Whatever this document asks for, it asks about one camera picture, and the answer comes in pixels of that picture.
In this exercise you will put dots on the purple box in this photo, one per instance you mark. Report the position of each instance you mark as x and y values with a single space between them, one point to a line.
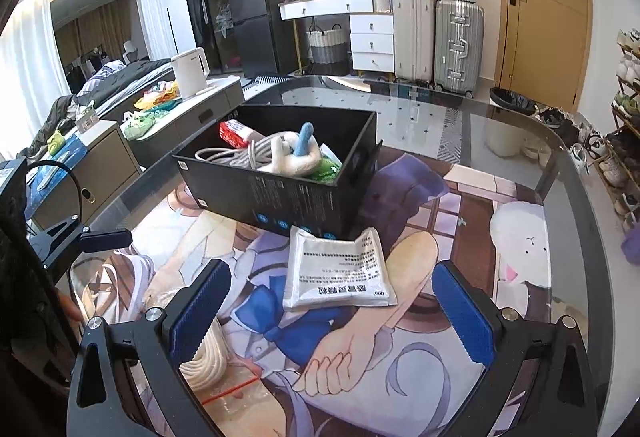
631 242

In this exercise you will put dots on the silver suitcase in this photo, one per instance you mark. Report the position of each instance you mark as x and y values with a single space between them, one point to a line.
457 42

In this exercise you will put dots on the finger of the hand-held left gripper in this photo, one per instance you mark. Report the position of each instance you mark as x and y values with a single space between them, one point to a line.
57 227
107 239

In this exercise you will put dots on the person's left hand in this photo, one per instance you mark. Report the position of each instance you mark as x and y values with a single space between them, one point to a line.
70 307

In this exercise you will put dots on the green medicine packet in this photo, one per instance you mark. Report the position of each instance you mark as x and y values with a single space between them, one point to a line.
327 169

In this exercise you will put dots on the wooden door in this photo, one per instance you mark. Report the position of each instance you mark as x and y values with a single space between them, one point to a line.
545 17

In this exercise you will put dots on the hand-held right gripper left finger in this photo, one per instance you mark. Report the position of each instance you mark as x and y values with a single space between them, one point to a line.
195 312

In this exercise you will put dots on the white vanity desk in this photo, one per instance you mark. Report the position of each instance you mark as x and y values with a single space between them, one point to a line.
372 44

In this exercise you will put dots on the white plush toy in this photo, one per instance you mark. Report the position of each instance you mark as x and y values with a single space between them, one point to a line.
290 162

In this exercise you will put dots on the white suitcase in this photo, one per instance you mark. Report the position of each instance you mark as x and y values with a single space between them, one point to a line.
412 37

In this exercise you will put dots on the printed table mat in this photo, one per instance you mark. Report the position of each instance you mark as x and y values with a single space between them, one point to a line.
450 227

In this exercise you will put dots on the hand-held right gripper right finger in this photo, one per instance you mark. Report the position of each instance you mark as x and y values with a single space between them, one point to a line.
462 317

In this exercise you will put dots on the blue box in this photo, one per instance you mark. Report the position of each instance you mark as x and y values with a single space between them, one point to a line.
55 167

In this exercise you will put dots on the black cardboard box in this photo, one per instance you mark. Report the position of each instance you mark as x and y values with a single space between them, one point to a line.
280 197

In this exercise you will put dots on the white trash bin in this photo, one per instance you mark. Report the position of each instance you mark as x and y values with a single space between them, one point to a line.
510 132

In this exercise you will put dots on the scattered sneakers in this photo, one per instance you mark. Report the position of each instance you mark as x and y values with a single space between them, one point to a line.
580 147

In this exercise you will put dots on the wooden shoe rack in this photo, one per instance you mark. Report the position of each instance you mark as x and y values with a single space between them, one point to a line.
622 137

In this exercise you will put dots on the long grey sideboard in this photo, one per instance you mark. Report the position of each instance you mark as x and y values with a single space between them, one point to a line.
200 112

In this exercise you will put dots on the red and white packet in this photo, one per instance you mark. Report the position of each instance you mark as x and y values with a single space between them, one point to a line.
235 132

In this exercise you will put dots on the colourful snack packets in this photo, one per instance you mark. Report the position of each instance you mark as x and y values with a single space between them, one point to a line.
157 97

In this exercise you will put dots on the white medicine packet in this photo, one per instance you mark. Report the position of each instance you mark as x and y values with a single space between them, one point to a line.
340 267

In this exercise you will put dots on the white ribbed bin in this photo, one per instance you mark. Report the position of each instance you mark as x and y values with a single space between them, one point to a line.
383 3

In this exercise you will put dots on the brown curtain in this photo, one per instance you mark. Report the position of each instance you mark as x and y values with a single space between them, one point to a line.
100 27

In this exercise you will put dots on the white electric kettle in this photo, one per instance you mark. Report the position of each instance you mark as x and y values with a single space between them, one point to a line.
192 74

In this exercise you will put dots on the bed with dark bedding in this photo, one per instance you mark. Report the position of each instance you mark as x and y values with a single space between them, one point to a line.
125 79

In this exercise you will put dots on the woven laundry basket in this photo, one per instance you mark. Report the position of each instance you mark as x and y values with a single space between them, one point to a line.
327 47

